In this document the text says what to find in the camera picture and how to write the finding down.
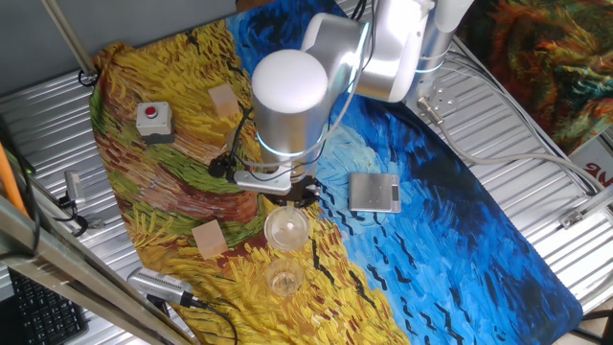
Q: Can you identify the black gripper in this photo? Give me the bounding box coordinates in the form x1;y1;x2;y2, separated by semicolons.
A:
262;175;322;211

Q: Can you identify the clear plastic cup with water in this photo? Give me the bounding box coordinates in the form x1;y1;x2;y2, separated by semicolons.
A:
262;204;311;254

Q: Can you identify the clear empty plastic cup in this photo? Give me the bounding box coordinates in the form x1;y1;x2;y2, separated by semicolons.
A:
265;258;306;298

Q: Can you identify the silver digital kitchen scale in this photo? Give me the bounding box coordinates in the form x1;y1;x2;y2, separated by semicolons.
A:
348;172;402;215

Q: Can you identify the plain wooden block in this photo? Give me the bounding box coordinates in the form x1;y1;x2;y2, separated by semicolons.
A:
191;218;230;262
208;83;240;120

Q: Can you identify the painted wheat field tablecloth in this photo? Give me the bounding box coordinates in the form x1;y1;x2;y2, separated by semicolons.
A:
88;0;584;345

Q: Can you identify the grey box with red button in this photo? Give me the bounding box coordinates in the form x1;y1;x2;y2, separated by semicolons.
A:
135;101;176;146

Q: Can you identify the black computer keyboard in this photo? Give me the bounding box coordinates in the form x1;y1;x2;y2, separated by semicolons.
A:
7;267;90;345

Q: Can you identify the slanted aluminium pole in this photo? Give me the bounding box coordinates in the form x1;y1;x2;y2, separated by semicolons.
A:
40;0;100;81

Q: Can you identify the orange green painted cloth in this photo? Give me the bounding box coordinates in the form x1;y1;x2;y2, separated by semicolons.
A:
454;0;613;154

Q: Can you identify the orange pole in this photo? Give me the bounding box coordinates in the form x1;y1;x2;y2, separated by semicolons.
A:
0;142;29;217

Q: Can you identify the white sign with red letters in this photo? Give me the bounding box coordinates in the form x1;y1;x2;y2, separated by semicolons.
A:
568;136;613;189

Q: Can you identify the black stand leg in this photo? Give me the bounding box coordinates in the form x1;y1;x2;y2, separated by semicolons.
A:
572;309;613;345

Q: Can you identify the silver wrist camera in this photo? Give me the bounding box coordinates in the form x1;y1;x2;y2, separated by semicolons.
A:
233;170;293;196

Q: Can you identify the thin grey wrist cable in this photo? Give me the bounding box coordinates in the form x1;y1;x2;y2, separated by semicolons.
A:
237;21;375;170

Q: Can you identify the black ribbed camera cable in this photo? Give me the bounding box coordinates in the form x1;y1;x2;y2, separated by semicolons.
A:
189;294;239;345

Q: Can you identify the ribbed silver camera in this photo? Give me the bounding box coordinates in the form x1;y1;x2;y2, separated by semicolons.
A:
126;266;193;308

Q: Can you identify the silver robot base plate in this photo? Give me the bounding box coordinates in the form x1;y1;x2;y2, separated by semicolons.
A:
405;76;460;120

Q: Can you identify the thick grey base cable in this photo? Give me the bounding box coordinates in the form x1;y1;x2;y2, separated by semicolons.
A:
416;95;607;193

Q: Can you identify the small grey camera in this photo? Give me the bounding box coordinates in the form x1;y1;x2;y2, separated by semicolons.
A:
64;170;87;208

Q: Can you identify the aluminium frame beam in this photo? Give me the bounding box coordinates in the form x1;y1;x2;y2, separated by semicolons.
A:
0;194;197;345

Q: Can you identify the black cable tie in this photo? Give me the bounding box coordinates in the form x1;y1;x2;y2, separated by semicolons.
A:
77;68;102;89

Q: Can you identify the aluminium bar with bracket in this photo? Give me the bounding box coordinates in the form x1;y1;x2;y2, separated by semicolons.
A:
558;184;613;230

